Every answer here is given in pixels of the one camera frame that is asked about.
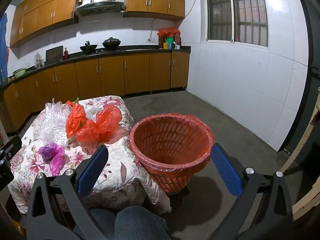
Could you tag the black kitchen countertop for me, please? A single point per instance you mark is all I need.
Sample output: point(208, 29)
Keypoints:
point(140, 50)

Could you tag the clear bagged jar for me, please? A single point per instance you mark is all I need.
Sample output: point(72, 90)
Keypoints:
point(38, 61)

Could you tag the large orange plastic bag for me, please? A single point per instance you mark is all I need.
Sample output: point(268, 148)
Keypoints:
point(105, 122)

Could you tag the clear bubble wrap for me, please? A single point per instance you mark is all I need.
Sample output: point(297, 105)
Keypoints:
point(50, 127)

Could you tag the black lidded pot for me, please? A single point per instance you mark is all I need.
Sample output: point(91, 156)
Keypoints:
point(111, 43)

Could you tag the small orange plastic bag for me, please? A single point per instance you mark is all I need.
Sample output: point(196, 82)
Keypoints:
point(75, 120)

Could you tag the dark cutting board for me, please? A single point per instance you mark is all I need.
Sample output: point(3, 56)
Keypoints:
point(54, 55)

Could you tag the green basin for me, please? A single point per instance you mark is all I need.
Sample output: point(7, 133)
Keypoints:
point(19, 73)

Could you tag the red plastic wastebasket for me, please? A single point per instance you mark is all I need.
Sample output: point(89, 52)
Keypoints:
point(172, 181)

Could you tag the red hanging cloth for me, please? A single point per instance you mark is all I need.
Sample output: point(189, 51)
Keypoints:
point(8, 55)

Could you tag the person's leg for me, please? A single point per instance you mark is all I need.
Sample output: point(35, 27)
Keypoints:
point(100, 226)
point(140, 225)

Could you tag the barred window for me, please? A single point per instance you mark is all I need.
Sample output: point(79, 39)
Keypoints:
point(237, 12)

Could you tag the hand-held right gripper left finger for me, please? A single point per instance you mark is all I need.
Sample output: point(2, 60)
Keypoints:
point(91, 170)

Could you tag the large clear plastic bag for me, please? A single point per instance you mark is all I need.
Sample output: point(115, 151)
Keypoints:
point(56, 107)

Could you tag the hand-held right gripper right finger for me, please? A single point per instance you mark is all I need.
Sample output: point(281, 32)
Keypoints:
point(226, 170)

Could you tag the floral tablecloth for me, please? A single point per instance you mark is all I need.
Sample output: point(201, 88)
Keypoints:
point(117, 160)

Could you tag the wooden base cabinets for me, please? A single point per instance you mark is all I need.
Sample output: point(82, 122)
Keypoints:
point(112, 72)

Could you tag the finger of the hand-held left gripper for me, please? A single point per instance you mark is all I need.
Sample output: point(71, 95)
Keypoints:
point(11, 145)

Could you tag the person's right leg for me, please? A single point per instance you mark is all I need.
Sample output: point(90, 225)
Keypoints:
point(140, 225)

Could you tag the steel range hood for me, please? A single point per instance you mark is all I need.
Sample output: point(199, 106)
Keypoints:
point(101, 3)

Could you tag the person's left leg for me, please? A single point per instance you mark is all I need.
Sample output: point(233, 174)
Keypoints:
point(100, 226)

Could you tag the green box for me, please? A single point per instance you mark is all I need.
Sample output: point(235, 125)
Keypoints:
point(170, 42)

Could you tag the purple plastic bag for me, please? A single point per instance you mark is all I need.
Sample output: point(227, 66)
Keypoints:
point(53, 157)

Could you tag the red bin liner bag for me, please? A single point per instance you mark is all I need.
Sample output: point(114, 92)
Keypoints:
point(200, 125)

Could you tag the black wok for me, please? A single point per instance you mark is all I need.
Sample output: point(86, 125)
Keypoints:
point(88, 48)

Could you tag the worn cream wooden frame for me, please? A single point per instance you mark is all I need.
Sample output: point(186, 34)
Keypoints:
point(315, 115)

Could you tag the green plastic wrapper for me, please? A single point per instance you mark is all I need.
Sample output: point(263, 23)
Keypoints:
point(76, 101)

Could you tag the dark red condiment bottle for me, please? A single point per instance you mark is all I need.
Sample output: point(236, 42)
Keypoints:
point(160, 42)
point(178, 40)

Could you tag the blue hanging cloth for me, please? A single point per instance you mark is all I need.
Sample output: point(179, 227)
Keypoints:
point(3, 50)

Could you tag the wall power outlet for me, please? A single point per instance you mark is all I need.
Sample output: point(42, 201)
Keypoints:
point(150, 40)

